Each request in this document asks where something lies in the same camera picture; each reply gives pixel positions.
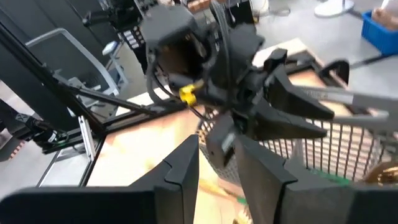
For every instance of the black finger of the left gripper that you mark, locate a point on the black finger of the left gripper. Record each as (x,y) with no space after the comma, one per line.
(280,129)
(292,99)

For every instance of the silver metal bracket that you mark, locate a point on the silver metal bracket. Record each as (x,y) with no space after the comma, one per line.
(87,140)

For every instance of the black frame strut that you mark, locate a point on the black frame strut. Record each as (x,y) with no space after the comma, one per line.
(46,81)

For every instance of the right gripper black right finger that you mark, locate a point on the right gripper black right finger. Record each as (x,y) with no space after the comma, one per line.
(264,186)

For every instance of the grey mesh cutlery basket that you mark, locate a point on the grey mesh cutlery basket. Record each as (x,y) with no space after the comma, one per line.
(342,149)

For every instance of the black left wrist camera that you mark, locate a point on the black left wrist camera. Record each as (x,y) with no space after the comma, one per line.
(168,28)

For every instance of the black button box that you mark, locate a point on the black button box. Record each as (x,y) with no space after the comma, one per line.
(132,39)

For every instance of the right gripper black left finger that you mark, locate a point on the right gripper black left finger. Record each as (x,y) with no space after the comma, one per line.
(168,186)

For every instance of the grey office chair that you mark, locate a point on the grey office chair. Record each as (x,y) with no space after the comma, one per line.
(93,68)

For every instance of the black frame clamp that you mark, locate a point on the black frame clamp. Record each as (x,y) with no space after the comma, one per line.
(335,70)

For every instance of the white round stand base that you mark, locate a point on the white round stand base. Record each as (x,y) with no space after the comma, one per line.
(334,7)

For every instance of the black background robot arm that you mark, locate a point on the black background robot arm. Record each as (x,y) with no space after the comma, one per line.
(40,133)

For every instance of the blue plastic bin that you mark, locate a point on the blue plastic bin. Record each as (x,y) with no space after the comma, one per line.
(379,34)

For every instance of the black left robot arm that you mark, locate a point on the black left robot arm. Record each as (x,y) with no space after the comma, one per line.
(124,12)

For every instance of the brown wicker tray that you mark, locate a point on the brown wicker tray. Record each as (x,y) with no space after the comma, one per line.
(385,17)

